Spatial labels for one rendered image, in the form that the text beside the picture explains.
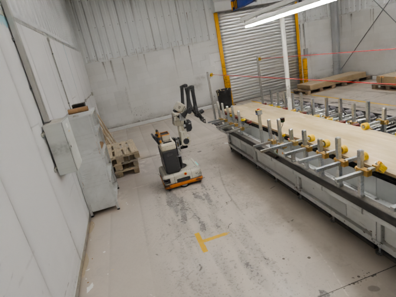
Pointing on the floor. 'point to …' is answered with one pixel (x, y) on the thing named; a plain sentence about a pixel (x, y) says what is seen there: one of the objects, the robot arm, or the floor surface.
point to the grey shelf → (93, 162)
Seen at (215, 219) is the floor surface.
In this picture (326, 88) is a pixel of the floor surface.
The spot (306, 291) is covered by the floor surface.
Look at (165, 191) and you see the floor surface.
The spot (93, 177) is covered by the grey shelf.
